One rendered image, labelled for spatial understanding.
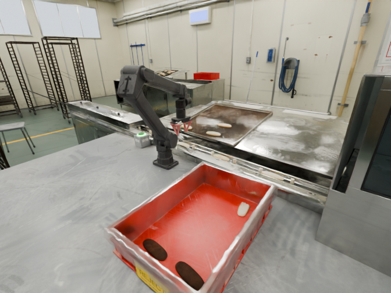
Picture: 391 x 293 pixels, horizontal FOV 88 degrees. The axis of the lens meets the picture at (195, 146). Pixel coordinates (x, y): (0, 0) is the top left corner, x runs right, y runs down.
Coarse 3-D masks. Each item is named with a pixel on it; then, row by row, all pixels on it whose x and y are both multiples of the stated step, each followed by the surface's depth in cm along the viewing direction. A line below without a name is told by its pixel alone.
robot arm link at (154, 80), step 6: (120, 72) 78; (144, 72) 74; (150, 72) 77; (144, 78) 76; (150, 78) 78; (156, 78) 87; (162, 78) 91; (144, 84) 85; (150, 84) 85; (156, 84) 87; (162, 84) 92; (168, 84) 96; (174, 84) 102; (180, 84) 106; (168, 90) 98; (174, 90) 102; (180, 90) 107
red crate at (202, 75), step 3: (201, 72) 492; (204, 72) 490; (207, 72) 486; (195, 75) 467; (198, 75) 462; (201, 75) 457; (204, 75) 453; (207, 75) 448; (210, 75) 444; (213, 75) 448; (216, 75) 459; (195, 78) 470; (198, 78) 465; (201, 78) 461; (204, 78) 456; (207, 78) 451; (210, 78) 447; (213, 78) 451; (216, 78) 462
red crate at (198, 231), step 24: (192, 192) 85; (216, 192) 85; (168, 216) 73; (192, 216) 72; (216, 216) 72; (240, 216) 72; (264, 216) 69; (168, 240) 63; (192, 240) 63; (216, 240) 63; (168, 264) 56; (192, 264) 56; (216, 264) 56
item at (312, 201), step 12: (96, 120) 183; (132, 132) 145; (144, 132) 145; (180, 156) 117; (192, 156) 110; (204, 156) 107; (228, 168) 96; (240, 168) 95; (264, 180) 86; (276, 180) 85; (288, 192) 78; (300, 192) 77; (312, 192) 77; (300, 204) 76; (312, 204) 73; (324, 204) 71
